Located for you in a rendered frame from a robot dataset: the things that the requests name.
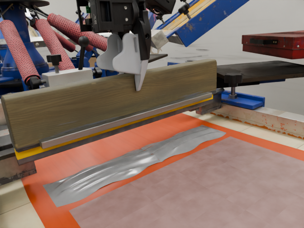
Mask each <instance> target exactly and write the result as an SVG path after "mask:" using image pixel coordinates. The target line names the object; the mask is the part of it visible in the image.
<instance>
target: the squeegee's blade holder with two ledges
mask: <svg viewBox="0 0 304 228"><path fill-rule="evenodd" d="M211 97H212V93H211V92H205V93H202V94H198V95H194V96H191V97H187V98H184V99H181V100H176V101H173V102H170V103H166V104H162V105H159V106H156V107H152V108H149V109H145V110H141V111H138V112H135V113H131V114H128V115H124V116H121V117H117V118H114V119H110V120H106V121H103V122H100V123H95V124H92V125H89V126H85V127H82V128H78V129H75V130H72V131H68V132H65V133H61V134H57V135H54V136H50V137H47V138H43V139H39V143H40V147H41V148H42V149H45V148H48V147H52V146H55V145H58V144H61V143H65V142H68V141H71V140H75V139H78V138H81V137H84V136H88V135H91V134H94V133H98V132H101V131H104V130H107V129H110V128H114V127H117V126H120V125H123V124H127V123H130V122H133V121H136V120H140V119H143V118H146V117H150V116H153V115H156V114H160V113H163V112H166V111H169V110H172V109H176V108H179V107H182V106H185V105H189V104H192V103H195V102H198V101H202V100H205V99H208V98H211Z"/></svg>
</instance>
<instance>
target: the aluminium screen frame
mask: <svg viewBox="0 0 304 228"><path fill-rule="evenodd" d="M209 113H210V114H214V115H217V116H221V117H225V118H228V119H232V120H236V121H239V122H242V123H246V124H250V125H254V126H257V127H260V128H265V129H268V130H271V131H275V132H279V133H283V134H286V135H290V136H293V137H296V138H300V139H304V115H300V114H294V113H290V112H285V111H281V110H276V109H270V108H266V107H261V106H260V107H258V108H255V109H247V108H243V107H239V106H234V105H230V104H225V103H221V108H220V109H217V110H214V111H211V112H209ZM8 134H10V133H9V130H8V129H5V130H1V131H0V137H1V136H5V135H8Z"/></svg>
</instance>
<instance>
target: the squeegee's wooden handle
mask: <svg viewBox="0 0 304 228"><path fill-rule="evenodd" d="M134 76H135V74H129V73H124V74H119V75H114V76H107V77H102V78H96V79H91V80H86V81H79V82H73V83H68V84H63V85H56V86H51V87H45V88H40V89H35V90H28V91H23V92H17V93H12V94H7V95H2V96H1V103H2V107H3V111H4V114H5V119H6V122H7V126H8V130H9V134H10V138H11V142H12V145H13V147H14V149H15V150H16V152H22V151H26V150H29V149H32V148H35V147H39V146H40V143H39V139H43V138H47V137H50V136H54V135H57V134H61V133H65V132H68V131H72V130H75V129H78V128H82V127H85V126H89V125H92V124H96V123H100V122H103V121H106V120H110V119H114V118H117V117H121V116H124V115H128V114H131V113H135V112H138V111H141V110H145V109H149V108H152V107H156V106H159V105H163V104H166V103H170V102H173V101H176V100H181V99H184V98H187V97H191V96H194V95H198V94H202V93H205V92H211V93H212V94H216V88H217V62H216V60H215V59H203V60H197V61H192V62H185V63H180V64H175V65H169V66H163V67H157V68H152V69H147V71H146V74H145V77H144V80H143V83H142V87H141V89H140V91H136V88H135V81H134Z"/></svg>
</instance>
